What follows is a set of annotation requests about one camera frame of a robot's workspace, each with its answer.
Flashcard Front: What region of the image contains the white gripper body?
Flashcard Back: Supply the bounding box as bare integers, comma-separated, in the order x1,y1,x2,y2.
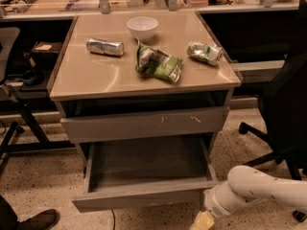
203,181,240,218

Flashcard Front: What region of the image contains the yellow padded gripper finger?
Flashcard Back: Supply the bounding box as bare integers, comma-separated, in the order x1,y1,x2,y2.
189,211,215,230

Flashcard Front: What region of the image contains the grey drawer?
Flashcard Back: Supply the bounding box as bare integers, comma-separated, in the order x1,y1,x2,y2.
60,106,229,143
73,135,218,213

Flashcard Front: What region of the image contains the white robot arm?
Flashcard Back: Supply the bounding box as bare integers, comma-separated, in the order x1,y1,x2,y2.
189,165,307,230

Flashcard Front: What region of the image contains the grey top drawer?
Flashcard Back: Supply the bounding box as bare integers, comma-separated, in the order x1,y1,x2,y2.
60,106,229,143

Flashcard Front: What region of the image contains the grey drawer cabinet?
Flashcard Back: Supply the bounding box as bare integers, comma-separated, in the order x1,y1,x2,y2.
50,11,241,158

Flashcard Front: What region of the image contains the black office chair right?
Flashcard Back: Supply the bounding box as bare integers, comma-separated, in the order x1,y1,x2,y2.
238,0,307,223

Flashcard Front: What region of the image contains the crushed green white can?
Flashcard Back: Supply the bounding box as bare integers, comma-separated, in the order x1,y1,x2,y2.
187,41,224,66

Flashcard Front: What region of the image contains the green chip bag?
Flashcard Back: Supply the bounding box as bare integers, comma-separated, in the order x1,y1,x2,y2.
135,40,182,83

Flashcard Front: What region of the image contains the brown shoe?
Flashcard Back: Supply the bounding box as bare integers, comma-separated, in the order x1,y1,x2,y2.
16,209,59,230

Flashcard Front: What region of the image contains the white bowl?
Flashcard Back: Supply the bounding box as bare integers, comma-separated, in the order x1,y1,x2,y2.
127,16,158,42

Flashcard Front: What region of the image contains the silver can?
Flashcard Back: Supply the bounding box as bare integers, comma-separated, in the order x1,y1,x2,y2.
86,37,124,57

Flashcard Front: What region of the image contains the grey office chair left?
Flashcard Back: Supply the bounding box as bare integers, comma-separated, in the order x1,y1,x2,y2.
0,27,20,166

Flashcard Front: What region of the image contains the black box with label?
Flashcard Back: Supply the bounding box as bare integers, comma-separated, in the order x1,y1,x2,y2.
31,41,62,60

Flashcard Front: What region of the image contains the soldering iron stand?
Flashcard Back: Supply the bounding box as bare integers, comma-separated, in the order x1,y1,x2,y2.
12,0,37,13

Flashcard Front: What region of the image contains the black power cable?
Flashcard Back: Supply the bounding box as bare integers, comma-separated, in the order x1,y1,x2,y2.
109,209,117,230

